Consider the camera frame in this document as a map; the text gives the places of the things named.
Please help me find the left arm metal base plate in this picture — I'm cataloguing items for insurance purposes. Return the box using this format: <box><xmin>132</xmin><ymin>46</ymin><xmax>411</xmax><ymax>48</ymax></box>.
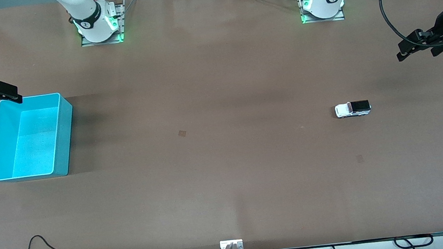
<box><xmin>298</xmin><ymin>0</ymin><xmax>346</xmax><ymax>25</ymax></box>

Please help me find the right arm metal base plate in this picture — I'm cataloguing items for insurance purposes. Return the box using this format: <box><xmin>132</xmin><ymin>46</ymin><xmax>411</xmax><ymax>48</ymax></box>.
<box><xmin>76</xmin><ymin>0</ymin><xmax>130</xmax><ymax>48</ymax></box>

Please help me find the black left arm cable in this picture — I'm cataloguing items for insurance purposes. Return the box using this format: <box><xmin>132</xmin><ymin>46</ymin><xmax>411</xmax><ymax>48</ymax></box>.
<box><xmin>378</xmin><ymin>0</ymin><xmax>425</xmax><ymax>54</ymax></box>

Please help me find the cyan plastic storage bin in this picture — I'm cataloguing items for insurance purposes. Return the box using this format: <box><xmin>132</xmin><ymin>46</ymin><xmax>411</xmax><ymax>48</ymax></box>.
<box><xmin>0</xmin><ymin>91</ymin><xmax>81</xmax><ymax>185</ymax></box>

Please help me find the white jeep toy black roof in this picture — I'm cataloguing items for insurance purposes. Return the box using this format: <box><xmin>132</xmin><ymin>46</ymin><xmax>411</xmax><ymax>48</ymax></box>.
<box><xmin>334</xmin><ymin>99</ymin><xmax>373</xmax><ymax>120</ymax></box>

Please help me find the coiled black cable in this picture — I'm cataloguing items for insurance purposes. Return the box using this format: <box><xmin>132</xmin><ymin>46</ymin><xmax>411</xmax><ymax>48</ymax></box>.
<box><xmin>393</xmin><ymin>233</ymin><xmax>435</xmax><ymax>249</ymax></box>

